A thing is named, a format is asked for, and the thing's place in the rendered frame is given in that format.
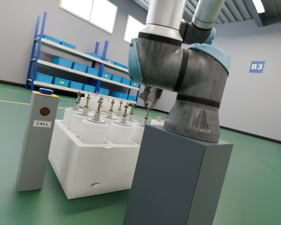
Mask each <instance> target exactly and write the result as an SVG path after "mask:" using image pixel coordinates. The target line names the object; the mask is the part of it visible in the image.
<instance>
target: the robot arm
mask: <svg viewBox="0 0 281 225"><path fill-rule="evenodd" d="M186 1H187V0H150V5H149V11H148V16H147V21H146V25H145V26H144V27H143V28H141V29H140V30H139V32H138V36H137V38H136V37H135V38H132V39H131V41H130V47H129V52H128V74H129V78H130V79H131V81H132V82H134V83H138V84H142V85H144V86H145V89H144V91H143V92H142V93H140V94H139V98H141V99H142V100H143V101H144V108H146V107H147V106H148V104H149V100H150V101H151V102H152V104H151V109H153V108H154V106H155V105H156V103H157V102H158V100H159V99H160V97H161V94H162V92H163V90H167V91H172V92H177V97H176V101H175V104H174V106H173V107H172V109H171V111H170V112H169V114H168V116H167V118H166V119H165V121H164V125H163V129H165V130H167V131H169V132H172V133H175V134H178V135H181V136H184V137H187V138H192V139H196V140H200V141H205V142H213V143H218V142H219V137H220V126H219V108H220V104H221V100H222V97H223V92H224V89H225V85H226V81H227V77H228V76H229V68H230V63H231V60H230V57H229V56H228V54H227V53H226V52H225V51H223V50H222V49H220V48H218V47H215V46H212V45H211V44H212V42H213V40H214V38H215V32H216V30H215V28H214V27H213V25H214V23H215V21H216V18H217V16H218V14H219V12H220V10H221V8H222V6H223V4H224V2H225V0H199V2H198V5H197V8H196V10H195V13H194V16H193V19H192V22H186V21H182V17H183V13H184V9H185V5H186ZM182 44H187V45H190V46H189V47H188V48H187V49H184V48H181V46H182ZM151 88H153V91H152V90H151Z"/></svg>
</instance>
